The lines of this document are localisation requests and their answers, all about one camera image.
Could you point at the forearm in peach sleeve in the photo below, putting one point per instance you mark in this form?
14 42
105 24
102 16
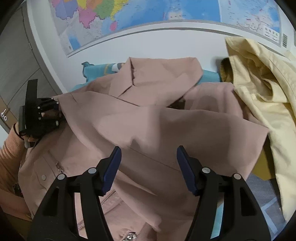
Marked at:
12 152

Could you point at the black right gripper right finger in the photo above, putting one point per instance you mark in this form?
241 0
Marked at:
226 210

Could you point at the person's left hand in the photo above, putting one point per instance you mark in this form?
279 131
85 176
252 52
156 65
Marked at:
31 137

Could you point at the pink jacket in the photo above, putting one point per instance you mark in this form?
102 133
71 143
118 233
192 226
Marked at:
149 108

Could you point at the silver door handle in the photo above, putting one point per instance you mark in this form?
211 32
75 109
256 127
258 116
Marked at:
3 115

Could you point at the teal grey bed sheet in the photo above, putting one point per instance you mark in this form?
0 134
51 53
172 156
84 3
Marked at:
265 191

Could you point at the cream yellow jacket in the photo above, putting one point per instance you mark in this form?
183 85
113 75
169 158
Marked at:
265 82

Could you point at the colourful wall map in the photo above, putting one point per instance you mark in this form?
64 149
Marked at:
80 23

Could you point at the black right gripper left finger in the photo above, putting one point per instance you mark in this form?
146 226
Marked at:
71 208

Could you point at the grey brown door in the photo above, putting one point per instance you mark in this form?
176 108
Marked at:
21 61

